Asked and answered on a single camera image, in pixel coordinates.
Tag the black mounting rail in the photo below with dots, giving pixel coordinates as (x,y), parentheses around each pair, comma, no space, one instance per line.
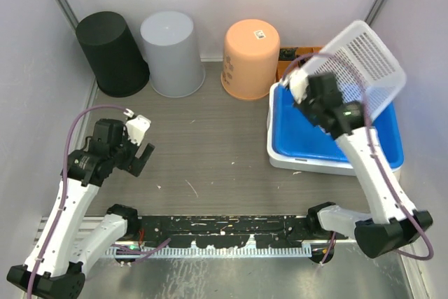
(224,232)

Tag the grey bucket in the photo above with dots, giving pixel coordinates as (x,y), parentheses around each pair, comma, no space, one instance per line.
(172,54)

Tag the blue perforated basket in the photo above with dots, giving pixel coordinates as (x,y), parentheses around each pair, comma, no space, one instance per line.
(362,65)

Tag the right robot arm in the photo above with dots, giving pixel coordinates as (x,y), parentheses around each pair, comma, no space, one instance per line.
(393,220)

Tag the white cable duct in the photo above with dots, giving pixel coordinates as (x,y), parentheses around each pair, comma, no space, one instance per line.
(250,251)

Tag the white plastic tub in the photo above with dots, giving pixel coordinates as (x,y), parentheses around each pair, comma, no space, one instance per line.
(297,167)

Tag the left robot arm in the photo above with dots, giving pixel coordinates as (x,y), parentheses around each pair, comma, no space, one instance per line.
(58,266)

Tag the black bucket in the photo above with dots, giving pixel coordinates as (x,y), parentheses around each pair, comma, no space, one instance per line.
(112,54)

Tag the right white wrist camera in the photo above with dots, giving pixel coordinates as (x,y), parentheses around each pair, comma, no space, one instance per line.
(297,82)

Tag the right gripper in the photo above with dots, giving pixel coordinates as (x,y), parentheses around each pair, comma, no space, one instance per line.
(302,106)

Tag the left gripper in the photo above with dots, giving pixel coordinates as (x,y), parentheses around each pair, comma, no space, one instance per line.
(133,164)

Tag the orange compartment organizer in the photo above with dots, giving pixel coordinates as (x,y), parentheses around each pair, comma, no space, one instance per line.
(282,65)

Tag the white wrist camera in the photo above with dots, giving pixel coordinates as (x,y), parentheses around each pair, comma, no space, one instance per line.
(297,82)
(136,126)

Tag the dark rolled item far left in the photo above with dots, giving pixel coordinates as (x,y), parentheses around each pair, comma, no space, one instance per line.
(287,54)

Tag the orange bucket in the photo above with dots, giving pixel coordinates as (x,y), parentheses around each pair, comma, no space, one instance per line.
(250,58)

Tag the blue plastic tub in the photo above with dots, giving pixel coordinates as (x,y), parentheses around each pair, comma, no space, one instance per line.
(297,134)

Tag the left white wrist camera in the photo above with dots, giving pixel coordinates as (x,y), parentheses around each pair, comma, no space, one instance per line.
(136,126)

